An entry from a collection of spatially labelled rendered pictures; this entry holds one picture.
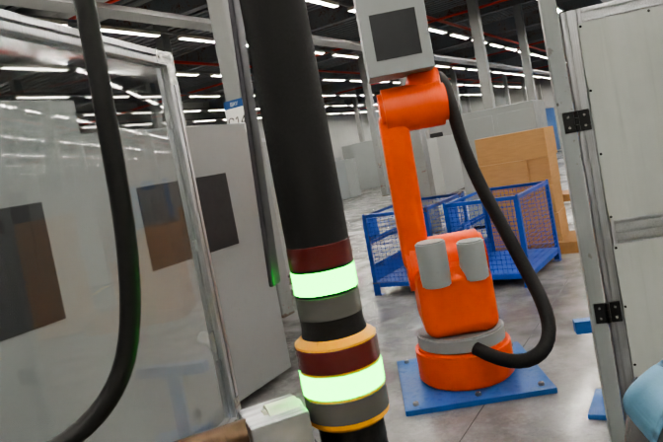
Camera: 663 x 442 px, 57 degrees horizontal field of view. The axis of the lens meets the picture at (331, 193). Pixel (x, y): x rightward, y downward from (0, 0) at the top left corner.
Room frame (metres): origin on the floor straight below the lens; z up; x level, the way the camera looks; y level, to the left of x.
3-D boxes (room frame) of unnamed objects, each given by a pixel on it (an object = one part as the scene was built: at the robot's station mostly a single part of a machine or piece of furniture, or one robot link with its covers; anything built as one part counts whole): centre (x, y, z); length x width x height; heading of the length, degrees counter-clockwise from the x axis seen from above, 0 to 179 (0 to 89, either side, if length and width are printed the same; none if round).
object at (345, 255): (0.32, 0.01, 1.62); 0.03 x 0.03 x 0.01
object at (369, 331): (0.32, 0.01, 1.56); 0.04 x 0.04 x 0.05
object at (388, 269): (7.49, -0.97, 0.49); 1.27 x 0.88 x 0.98; 149
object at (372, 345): (0.32, 0.01, 1.57); 0.04 x 0.04 x 0.01
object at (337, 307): (0.32, 0.01, 1.60); 0.03 x 0.03 x 0.01
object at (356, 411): (0.32, 0.01, 1.55); 0.04 x 0.04 x 0.01
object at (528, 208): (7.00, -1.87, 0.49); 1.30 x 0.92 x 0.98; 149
